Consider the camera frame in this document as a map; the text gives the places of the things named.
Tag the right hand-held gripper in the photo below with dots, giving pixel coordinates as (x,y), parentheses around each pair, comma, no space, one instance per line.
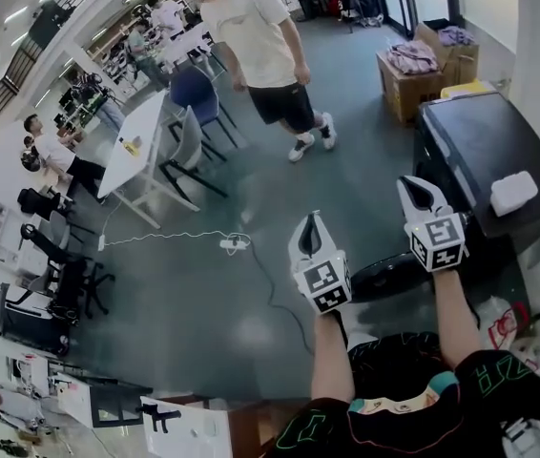
(438,242)

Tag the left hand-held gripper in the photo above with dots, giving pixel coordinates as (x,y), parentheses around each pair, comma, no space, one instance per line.
(323,279)

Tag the black round washing machine door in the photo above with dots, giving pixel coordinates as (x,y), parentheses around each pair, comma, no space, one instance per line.
(389,277)

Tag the black washing machine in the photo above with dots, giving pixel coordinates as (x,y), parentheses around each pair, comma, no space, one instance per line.
(484,146)

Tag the person's right forearm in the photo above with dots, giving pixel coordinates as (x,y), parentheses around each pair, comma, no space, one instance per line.
(453,313)

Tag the person's left forearm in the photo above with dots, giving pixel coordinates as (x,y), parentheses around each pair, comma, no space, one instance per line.
(331,356)

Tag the white power strip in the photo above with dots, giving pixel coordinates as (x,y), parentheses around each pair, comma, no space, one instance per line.
(234,243)

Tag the white plastic packet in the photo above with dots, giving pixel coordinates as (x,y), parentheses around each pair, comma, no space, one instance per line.
(514,193)

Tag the cardboard box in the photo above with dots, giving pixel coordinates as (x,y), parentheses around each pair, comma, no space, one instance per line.
(408,91)
(461,60)

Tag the yellow bin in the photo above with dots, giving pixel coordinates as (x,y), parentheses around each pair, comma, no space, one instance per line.
(465,89)

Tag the purple garment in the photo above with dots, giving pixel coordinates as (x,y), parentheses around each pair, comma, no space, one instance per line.
(456,35)
(413,57)

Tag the white and red plastic bag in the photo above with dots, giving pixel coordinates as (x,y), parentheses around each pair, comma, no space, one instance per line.
(518,332)

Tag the grey chair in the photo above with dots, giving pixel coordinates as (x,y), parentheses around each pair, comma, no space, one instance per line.
(191,141)

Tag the blue chair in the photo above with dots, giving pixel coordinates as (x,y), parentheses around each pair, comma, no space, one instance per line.
(196,93)

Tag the white table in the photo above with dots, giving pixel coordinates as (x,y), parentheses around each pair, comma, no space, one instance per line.
(134,160)

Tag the yellow object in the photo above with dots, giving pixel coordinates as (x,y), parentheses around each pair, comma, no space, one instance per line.
(132,145)

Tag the person's black printed clothing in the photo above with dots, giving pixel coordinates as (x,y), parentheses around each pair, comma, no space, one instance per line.
(442,418)

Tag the white desk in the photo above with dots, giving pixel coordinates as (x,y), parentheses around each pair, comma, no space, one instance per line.
(189,430)

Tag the black office chair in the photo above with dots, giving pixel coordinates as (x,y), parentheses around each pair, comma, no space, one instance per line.
(72,275)
(36,201)

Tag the black treadmill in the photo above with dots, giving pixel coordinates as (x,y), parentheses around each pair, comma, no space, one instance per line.
(26,320)

